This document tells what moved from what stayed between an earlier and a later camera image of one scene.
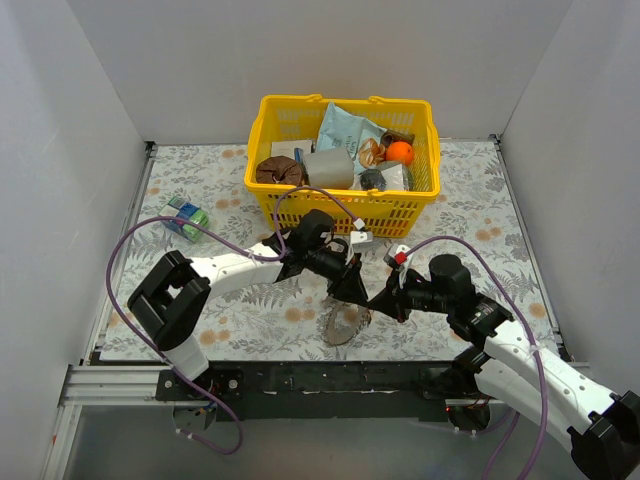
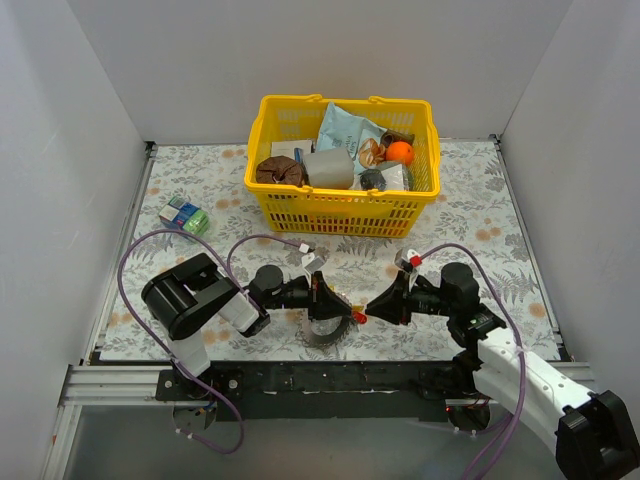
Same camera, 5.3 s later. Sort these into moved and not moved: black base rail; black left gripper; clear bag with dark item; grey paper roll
Moved: black left gripper
Not moved: clear bag with dark item; black base rail; grey paper roll
